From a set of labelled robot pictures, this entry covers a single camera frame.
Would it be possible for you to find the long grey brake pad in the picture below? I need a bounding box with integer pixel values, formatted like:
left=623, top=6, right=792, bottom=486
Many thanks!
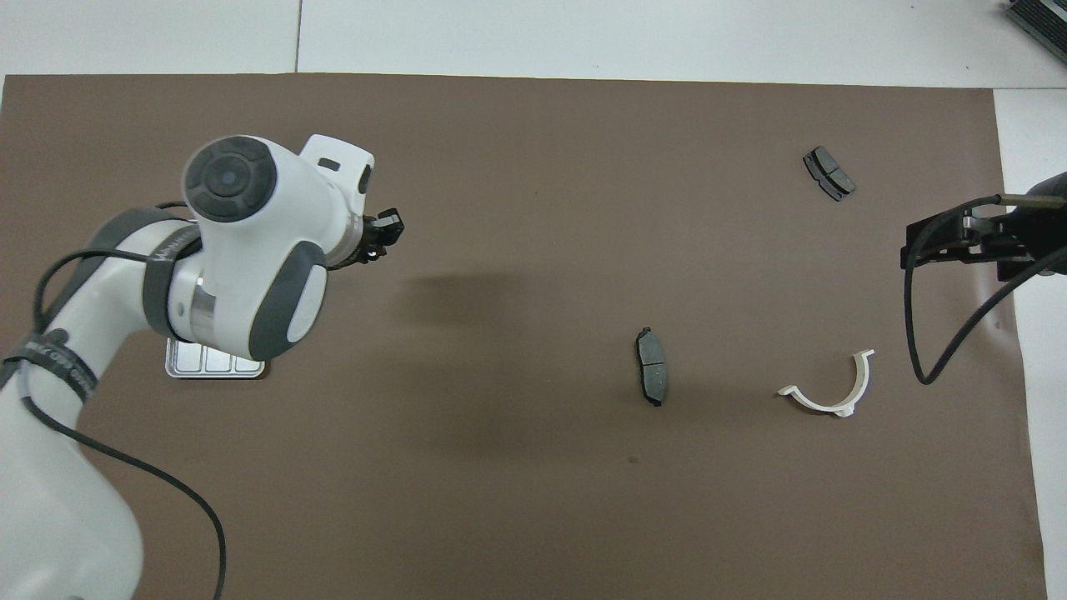
left=635, top=326, right=670, bottom=408

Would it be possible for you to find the grooved grey brake pad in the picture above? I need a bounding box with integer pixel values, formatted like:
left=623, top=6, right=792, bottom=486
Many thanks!
left=803, top=146, right=857, bottom=203

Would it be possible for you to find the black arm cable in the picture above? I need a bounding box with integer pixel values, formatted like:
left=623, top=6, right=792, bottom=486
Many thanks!
left=904, top=193, right=1067, bottom=387
left=0, top=200, right=228, bottom=600

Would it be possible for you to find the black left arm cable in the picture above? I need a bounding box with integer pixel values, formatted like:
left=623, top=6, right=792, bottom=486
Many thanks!
left=0, top=200, right=228, bottom=600

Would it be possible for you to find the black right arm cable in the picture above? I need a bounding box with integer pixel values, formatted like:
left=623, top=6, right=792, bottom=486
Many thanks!
left=904, top=193, right=1067, bottom=387

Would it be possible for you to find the silver metal tray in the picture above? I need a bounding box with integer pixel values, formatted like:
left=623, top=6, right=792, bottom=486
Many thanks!
left=165, top=337, right=267, bottom=381

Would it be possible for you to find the white curved plastic bracket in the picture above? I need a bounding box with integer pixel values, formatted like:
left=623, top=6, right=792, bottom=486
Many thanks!
left=777, top=349, right=876, bottom=418

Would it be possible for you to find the dark ribbed device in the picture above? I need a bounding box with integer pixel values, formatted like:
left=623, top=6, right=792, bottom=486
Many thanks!
left=1003, top=0, right=1067, bottom=44

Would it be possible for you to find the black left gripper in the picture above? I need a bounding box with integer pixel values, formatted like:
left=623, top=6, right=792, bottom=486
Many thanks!
left=329, top=208, right=406, bottom=270

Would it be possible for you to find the brown table mat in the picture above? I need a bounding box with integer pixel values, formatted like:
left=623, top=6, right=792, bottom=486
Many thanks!
left=0, top=73, right=1049, bottom=600

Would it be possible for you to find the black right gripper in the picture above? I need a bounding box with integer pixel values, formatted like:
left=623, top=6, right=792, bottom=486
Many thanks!
left=899, top=208, right=1043, bottom=272

